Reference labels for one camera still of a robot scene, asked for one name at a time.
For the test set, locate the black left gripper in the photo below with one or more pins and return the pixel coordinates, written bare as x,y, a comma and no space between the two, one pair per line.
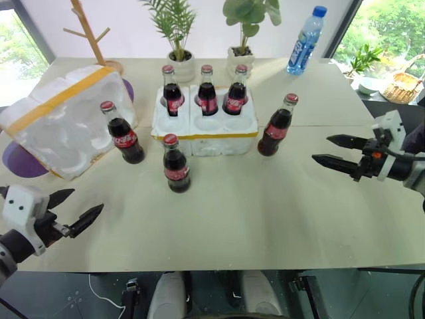
46,226

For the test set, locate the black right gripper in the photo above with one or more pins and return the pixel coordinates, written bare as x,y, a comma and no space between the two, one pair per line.
371,163

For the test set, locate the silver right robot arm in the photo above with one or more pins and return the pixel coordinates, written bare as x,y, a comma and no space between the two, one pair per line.
413,174

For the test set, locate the glass cola bottle red label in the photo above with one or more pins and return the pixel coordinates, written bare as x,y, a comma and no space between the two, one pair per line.
207,96
176,169
172,96
235,98
274,133
126,139

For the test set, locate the white foam lid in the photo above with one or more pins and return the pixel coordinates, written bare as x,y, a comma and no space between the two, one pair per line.
56,129

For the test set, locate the white foam bottle crate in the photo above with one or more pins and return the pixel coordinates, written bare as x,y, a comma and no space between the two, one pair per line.
212,139

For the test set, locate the dark side table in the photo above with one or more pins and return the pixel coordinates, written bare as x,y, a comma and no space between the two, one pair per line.
391,109

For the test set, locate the purple round mat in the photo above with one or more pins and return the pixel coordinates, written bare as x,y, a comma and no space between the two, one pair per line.
23,164
129,91

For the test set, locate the white bowl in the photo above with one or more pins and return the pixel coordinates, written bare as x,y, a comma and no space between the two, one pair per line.
369,87

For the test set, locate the wicker basket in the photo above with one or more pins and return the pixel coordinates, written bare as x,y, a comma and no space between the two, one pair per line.
403,88

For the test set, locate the small green background plant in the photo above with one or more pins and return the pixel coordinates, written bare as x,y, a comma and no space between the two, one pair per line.
363,60

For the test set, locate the blue plastic water bottle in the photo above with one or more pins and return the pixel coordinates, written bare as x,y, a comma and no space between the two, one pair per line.
303,46

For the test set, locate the white rounded robot leg cover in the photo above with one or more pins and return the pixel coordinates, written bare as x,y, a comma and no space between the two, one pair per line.
167,295
260,294

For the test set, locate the potted round-leaf plant white pot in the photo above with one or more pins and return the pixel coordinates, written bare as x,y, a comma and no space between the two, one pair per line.
240,61

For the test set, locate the wooden branch stand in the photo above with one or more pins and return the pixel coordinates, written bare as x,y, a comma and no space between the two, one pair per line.
94,43

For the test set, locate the potted palm plant white pot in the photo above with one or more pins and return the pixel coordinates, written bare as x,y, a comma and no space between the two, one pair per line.
181,63

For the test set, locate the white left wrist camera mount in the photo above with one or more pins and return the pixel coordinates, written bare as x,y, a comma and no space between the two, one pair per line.
20,204

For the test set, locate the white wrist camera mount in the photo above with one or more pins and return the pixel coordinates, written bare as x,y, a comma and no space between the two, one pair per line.
392,122
20,204

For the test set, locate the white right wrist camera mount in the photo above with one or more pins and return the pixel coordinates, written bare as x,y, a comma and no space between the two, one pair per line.
392,122

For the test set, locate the black metal bracket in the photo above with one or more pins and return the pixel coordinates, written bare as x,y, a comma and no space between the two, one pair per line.
305,292
131,295

